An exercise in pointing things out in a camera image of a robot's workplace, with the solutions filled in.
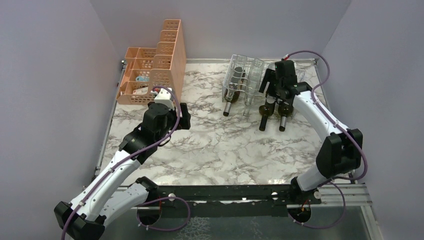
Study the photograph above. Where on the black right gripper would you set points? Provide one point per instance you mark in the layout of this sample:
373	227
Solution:
270	74

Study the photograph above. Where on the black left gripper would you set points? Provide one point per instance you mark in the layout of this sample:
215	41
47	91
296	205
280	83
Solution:
184	123

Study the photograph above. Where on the green bottle grey foil neck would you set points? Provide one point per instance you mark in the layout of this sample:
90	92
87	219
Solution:
231	96

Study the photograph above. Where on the green wine bottle white label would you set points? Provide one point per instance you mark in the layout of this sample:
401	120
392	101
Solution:
266	110

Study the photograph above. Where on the clear square glass bottle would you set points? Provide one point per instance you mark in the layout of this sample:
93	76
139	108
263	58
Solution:
237	72

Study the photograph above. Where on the green bottle dark brown label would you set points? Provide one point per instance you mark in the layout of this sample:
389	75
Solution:
285	111

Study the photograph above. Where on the clear tall glass bottle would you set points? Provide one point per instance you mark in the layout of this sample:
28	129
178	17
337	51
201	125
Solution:
255	74

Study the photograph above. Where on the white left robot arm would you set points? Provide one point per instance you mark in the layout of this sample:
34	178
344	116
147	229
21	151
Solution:
87	215

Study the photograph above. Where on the pink plastic organizer basket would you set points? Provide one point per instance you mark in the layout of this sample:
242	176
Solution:
147	67

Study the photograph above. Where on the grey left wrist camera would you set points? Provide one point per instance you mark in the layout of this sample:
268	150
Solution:
163	96

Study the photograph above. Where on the black metal base rail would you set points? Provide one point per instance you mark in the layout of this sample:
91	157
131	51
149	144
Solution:
219	201

